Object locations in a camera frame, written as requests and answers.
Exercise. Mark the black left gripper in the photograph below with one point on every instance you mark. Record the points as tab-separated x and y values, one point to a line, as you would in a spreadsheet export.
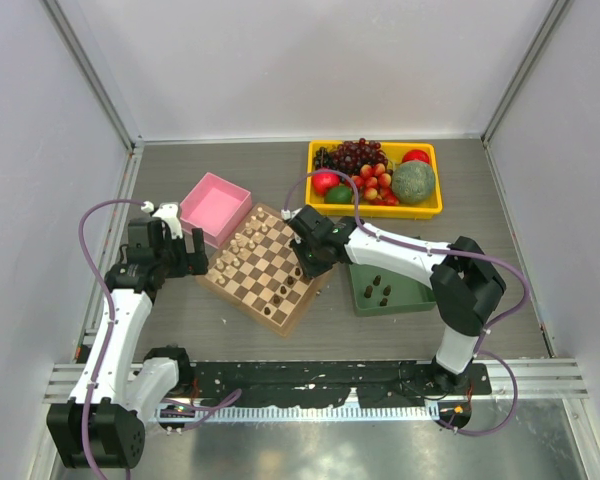
193	263

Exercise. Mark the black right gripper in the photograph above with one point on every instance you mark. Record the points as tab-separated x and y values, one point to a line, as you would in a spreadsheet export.
309	270

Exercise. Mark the green piece tray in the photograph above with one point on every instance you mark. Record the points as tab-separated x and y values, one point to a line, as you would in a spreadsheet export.
390	295

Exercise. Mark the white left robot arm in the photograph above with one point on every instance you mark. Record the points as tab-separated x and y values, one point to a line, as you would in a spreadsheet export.
102	424

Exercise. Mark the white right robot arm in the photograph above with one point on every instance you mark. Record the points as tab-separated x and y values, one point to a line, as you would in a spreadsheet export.
466	287

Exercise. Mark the green lime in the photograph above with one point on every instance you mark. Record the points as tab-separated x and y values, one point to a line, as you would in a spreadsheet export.
339	195

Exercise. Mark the pink open box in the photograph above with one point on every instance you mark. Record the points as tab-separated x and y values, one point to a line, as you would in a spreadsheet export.
215	205

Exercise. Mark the red apple left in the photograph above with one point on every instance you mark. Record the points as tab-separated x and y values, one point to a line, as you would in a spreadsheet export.
324	180

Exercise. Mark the red apple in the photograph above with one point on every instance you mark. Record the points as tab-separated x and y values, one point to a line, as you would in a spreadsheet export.
416	155
324	180

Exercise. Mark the wooden chessboard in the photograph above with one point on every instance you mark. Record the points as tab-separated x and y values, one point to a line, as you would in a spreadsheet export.
248	270

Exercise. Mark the red cherry pile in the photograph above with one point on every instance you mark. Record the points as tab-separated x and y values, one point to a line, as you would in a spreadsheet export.
373	183

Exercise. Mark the dark grape bunch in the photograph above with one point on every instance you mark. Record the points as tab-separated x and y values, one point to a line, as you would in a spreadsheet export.
350	156

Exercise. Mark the green cantaloupe melon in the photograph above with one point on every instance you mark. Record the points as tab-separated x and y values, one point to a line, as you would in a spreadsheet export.
413	182

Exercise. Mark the yellow fruit tray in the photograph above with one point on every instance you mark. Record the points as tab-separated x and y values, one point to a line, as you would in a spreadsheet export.
394	152

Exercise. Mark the red apple right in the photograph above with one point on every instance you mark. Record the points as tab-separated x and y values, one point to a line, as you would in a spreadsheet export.
416	155

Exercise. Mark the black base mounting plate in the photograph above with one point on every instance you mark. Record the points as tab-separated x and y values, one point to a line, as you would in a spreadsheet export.
326	384

